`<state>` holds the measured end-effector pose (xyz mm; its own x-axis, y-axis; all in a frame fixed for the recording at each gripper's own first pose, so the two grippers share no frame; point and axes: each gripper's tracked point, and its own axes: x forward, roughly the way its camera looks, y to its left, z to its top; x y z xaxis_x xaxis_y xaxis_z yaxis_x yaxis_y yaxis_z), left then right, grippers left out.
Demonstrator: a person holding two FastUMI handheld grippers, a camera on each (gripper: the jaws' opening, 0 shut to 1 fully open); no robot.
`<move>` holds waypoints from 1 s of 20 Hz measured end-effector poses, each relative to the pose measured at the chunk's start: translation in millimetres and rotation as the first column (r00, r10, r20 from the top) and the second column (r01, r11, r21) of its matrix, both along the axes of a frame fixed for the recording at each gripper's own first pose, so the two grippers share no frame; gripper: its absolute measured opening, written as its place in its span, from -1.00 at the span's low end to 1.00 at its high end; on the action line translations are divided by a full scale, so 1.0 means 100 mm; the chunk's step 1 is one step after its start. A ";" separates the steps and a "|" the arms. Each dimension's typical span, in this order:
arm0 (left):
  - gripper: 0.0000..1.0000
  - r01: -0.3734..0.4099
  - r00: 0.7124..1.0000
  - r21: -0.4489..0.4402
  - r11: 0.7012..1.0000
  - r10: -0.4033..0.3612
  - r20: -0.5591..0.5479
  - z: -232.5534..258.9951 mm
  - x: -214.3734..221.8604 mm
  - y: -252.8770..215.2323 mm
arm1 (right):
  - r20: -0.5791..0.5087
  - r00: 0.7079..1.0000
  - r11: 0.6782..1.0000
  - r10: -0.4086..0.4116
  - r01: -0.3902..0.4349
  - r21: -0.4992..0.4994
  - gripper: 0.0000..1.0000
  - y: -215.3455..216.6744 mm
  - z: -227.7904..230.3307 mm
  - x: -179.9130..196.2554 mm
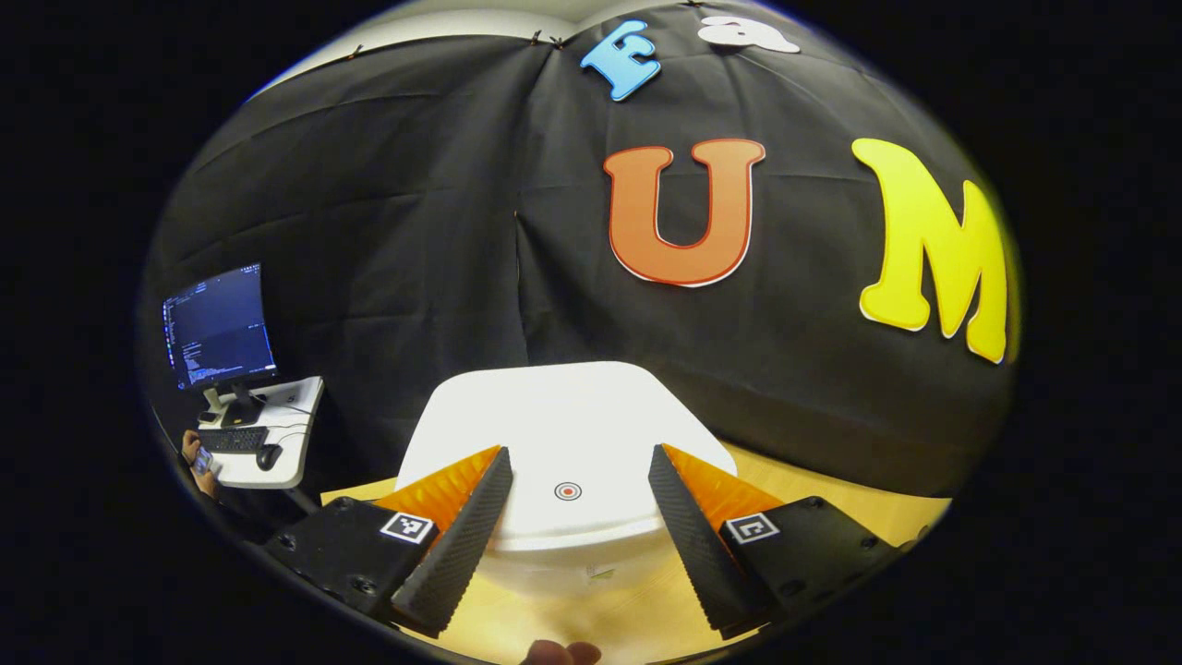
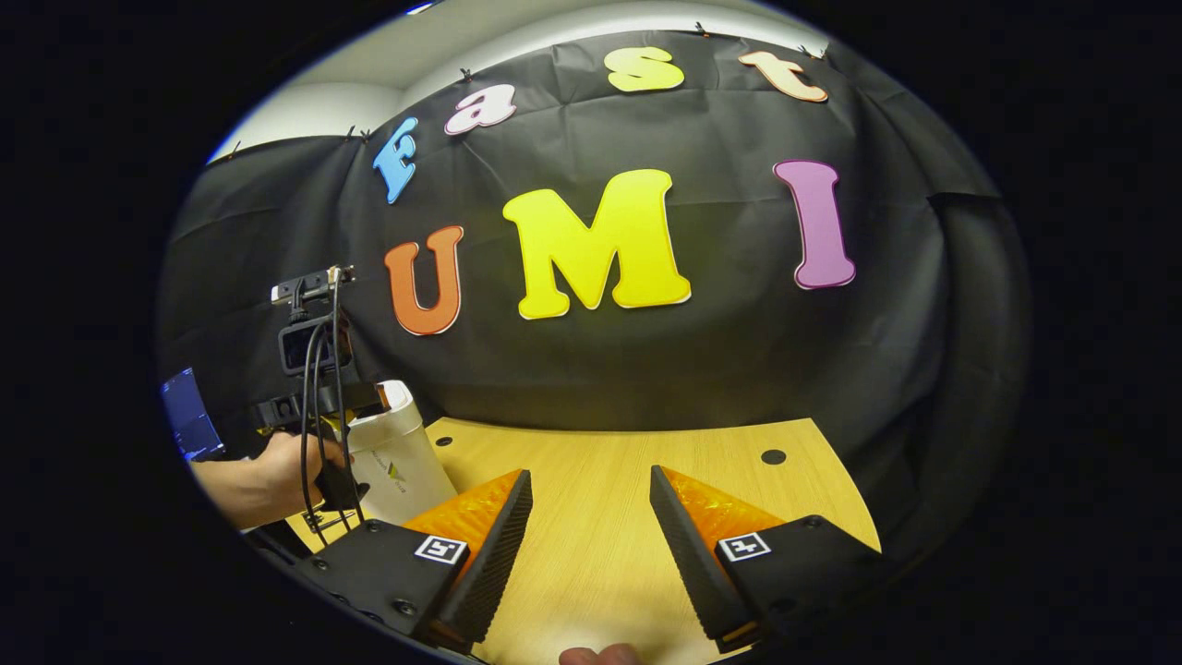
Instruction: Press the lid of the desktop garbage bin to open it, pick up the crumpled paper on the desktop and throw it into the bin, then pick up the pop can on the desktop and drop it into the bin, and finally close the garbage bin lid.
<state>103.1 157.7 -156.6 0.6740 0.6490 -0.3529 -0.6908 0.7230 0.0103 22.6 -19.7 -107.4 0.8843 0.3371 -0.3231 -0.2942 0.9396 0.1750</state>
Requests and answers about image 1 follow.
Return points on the white side table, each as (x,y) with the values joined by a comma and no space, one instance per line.
(295,434)

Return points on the computer monitor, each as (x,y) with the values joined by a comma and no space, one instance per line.
(217,328)

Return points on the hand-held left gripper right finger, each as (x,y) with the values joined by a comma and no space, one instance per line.
(697,554)

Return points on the row of black cloth clips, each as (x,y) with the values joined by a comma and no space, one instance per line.
(536,37)

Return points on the black backdrop cloth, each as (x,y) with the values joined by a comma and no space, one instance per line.
(369,231)

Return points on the white desktop garbage bin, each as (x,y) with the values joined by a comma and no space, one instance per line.
(554,416)

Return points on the black computer mouse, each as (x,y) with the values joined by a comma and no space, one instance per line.
(269,457)

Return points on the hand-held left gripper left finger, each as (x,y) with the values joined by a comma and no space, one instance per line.
(462,554)

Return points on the black keyboard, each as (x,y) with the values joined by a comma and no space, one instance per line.
(233,439)

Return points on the small handheld phone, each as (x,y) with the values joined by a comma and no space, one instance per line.
(202,460)

